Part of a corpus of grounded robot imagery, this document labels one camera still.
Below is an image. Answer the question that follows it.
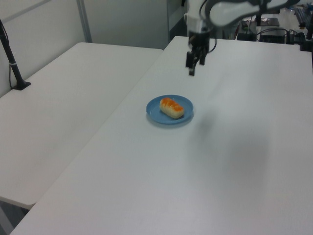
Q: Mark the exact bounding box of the black power strip with cables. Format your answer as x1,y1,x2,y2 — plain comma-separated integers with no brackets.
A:
286,29,307,45

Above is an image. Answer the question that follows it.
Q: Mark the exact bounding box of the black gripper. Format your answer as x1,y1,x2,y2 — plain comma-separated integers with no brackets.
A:
185,28,212,76

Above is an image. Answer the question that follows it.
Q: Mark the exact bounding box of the black aluminium rail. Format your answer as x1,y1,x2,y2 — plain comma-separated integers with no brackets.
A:
294,6,310,28

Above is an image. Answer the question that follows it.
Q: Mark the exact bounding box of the black clamp stand with pole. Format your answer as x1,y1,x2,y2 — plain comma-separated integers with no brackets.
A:
299,4,313,52

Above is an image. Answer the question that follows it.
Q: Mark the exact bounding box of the black electronics box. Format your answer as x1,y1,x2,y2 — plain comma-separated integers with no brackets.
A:
258,28,287,44

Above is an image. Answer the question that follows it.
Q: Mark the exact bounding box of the black slanted camera stand pole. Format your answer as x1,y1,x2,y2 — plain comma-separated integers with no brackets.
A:
0,19,32,92

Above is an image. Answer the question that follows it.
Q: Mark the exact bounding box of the grey partition frame post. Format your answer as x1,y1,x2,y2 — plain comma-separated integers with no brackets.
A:
76,0,92,44

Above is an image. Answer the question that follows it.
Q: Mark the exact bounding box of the black flat pad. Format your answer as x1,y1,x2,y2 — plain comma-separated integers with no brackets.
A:
260,17,280,26

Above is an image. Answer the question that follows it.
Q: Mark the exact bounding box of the orange-topped bread loaf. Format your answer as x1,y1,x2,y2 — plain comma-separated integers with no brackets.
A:
159,97,185,120

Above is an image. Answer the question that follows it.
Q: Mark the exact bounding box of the small black box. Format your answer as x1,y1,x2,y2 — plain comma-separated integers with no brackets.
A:
236,31,256,41

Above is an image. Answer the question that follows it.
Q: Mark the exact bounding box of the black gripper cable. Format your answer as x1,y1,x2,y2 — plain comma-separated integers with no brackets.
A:
207,37,218,53

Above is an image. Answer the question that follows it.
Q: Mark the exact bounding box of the blue plastic plate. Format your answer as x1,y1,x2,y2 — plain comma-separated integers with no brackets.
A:
146,94,194,125

